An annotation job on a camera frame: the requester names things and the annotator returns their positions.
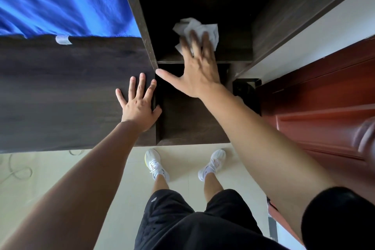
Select person's left leg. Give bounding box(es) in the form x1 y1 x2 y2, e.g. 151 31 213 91
151 174 170 196

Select person's left forearm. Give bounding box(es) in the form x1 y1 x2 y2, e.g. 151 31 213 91
0 121 144 250

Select blue towel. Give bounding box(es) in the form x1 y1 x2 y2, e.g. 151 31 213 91
0 0 142 39

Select dark wooden shelf unit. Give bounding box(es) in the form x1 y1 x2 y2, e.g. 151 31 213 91
114 0 375 79

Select black trash bin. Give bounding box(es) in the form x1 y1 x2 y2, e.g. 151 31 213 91
232 78 262 116

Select person's right hand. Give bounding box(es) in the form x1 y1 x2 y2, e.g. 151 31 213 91
155 30 222 98

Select person's right leg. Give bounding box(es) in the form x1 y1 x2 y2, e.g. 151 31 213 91
204 172 225 203

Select person's left hand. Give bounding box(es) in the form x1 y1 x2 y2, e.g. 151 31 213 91
115 72 163 133

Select white cable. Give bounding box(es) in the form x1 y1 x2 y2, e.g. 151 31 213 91
0 150 86 184

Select person's white right shoe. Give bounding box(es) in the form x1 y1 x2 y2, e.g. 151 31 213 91
197 148 227 182

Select person's right forearm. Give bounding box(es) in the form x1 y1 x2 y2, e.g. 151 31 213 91
200 84 338 241

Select black shorts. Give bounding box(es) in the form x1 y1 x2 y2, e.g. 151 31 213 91
134 189 291 250

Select person's white shoe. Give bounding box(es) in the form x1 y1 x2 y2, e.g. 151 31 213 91
197 148 227 182
144 148 170 183

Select dark wooden table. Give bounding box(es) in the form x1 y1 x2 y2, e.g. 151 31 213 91
0 34 230 154

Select person's leg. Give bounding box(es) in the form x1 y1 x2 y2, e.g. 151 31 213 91
204 172 225 203
151 174 170 196

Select white tissue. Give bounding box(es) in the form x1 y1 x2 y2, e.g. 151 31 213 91
172 17 220 57

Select red wooden door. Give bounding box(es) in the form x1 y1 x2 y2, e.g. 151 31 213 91
257 34 375 245

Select person's white left shoe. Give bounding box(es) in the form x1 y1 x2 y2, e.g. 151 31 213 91
144 148 170 183

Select black shirt sleeve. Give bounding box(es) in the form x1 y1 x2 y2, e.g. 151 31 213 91
301 187 375 250

